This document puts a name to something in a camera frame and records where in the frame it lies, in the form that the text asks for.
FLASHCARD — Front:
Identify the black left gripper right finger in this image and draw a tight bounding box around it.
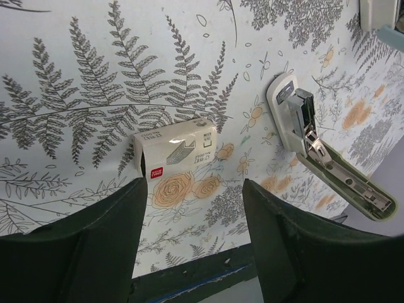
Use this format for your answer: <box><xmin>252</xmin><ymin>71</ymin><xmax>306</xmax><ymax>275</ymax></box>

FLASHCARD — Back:
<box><xmin>242</xmin><ymin>179</ymin><xmax>403</xmax><ymax>302</ymax></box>

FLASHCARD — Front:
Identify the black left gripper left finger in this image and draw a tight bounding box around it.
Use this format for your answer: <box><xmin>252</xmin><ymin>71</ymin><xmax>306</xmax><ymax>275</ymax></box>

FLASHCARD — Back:
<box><xmin>1</xmin><ymin>178</ymin><xmax>148</xmax><ymax>302</ymax></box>

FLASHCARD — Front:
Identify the floral patterned table mat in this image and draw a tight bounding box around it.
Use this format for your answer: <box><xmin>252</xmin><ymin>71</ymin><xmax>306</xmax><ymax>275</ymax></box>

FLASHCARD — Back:
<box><xmin>1</xmin><ymin>1</ymin><xmax>403</xmax><ymax>276</ymax></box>

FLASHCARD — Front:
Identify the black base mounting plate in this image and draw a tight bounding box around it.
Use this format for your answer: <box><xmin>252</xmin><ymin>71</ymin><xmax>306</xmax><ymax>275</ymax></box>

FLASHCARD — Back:
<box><xmin>127</xmin><ymin>244</ymin><xmax>258</xmax><ymax>302</ymax></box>

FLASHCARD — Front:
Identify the light blue stapler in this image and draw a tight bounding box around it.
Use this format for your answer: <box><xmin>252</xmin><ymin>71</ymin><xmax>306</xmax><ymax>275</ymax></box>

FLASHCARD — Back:
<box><xmin>359</xmin><ymin>0</ymin><xmax>403</xmax><ymax>52</ymax></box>

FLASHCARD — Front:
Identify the beige stapler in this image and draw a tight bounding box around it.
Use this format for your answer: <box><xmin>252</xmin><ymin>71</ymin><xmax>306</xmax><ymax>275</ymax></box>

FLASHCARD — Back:
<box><xmin>266</xmin><ymin>73</ymin><xmax>398</xmax><ymax>222</ymax></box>

